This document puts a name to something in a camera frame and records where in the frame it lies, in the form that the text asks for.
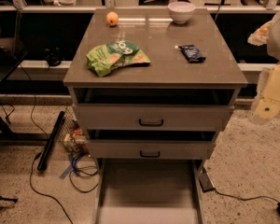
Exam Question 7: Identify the dark blue rxbar wrapper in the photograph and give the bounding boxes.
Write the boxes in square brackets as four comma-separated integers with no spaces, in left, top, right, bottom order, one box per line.
[178,45,206,63]

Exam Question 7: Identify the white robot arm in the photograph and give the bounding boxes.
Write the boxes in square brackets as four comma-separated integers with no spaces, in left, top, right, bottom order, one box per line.
[248,9,280,125]

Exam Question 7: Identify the grey drawer cabinet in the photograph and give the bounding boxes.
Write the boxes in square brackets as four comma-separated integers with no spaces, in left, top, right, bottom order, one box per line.
[63,7,249,161]

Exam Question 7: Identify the open bottom drawer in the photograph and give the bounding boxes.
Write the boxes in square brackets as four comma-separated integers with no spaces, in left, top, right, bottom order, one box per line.
[93,159,206,224]

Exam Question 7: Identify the small black floor box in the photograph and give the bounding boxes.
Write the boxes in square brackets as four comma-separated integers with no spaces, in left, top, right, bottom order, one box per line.
[199,173,215,192]

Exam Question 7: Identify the white bowl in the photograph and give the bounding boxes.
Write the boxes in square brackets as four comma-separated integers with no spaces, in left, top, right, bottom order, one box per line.
[167,1,196,24]

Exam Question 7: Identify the green chip bag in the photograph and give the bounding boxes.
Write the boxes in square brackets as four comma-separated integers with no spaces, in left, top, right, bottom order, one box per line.
[86,40,150,77]

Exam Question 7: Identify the orange fruit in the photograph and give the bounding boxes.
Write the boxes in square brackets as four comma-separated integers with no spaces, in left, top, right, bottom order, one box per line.
[106,11,119,26]

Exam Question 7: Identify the clutter of parts on floor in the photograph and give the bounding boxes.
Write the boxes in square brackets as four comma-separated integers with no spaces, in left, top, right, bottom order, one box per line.
[63,128,88,153]

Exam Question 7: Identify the black object on ledge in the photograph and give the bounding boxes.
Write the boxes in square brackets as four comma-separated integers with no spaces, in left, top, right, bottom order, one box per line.
[44,48,63,67]

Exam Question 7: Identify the black bar on floor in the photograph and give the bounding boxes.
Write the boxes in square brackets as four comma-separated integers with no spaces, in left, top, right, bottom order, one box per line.
[36,111,65,172]

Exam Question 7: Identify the middle drawer with black handle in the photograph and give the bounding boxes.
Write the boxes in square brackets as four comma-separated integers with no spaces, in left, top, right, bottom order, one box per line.
[87,140,216,160]

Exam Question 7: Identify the drawer with black handle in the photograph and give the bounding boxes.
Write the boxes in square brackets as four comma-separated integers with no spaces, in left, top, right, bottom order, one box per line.
[87,140,216,160]
[73,104,233,131]

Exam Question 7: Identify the top drawer with black handle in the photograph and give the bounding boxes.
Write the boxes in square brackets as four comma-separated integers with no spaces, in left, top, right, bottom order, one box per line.
[73,104,233,131]

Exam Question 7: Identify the black floor cable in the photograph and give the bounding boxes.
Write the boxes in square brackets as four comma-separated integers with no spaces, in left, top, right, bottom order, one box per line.
[18,63,100,224]

